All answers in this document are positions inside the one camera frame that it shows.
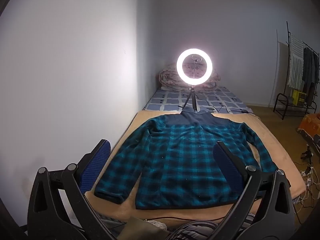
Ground yellow box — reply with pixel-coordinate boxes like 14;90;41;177
291;89;307;105

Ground white power strip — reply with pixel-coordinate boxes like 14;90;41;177
301;170;313;185

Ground tangle of floor cables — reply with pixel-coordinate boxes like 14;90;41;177
292;162;320;220

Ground teal plaid fleece jacket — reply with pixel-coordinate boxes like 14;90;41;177
94;107;292;210

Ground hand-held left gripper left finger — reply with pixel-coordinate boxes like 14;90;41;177
27;139;118;240

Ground black ring light cable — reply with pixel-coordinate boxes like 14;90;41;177
205;100;262;118

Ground white striped towel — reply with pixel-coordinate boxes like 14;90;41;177
287;34;305;90

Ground folded floral quilt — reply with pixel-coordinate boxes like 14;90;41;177
157;62;222;90

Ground white leaning board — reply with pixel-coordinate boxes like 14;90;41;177
269;29;288;105

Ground tan blanket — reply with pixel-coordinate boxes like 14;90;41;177
85;110;307;228

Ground blue checkered bed sheet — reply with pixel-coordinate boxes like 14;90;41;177
143;86;250;114

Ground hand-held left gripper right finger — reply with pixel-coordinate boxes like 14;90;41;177
212;141;295;240

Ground olive green cloth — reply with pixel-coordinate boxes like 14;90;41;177
122;217;154;240

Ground black tripod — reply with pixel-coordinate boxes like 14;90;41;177
178;55;202;112

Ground orange patterned cloth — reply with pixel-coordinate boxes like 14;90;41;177
297;114;320;135

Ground dark hanging clothes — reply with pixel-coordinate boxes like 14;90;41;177
301;47;320;103

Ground black clothes rack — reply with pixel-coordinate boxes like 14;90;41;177
273;21;320;120

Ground small black stand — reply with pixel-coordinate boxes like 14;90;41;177
300;146;314;160

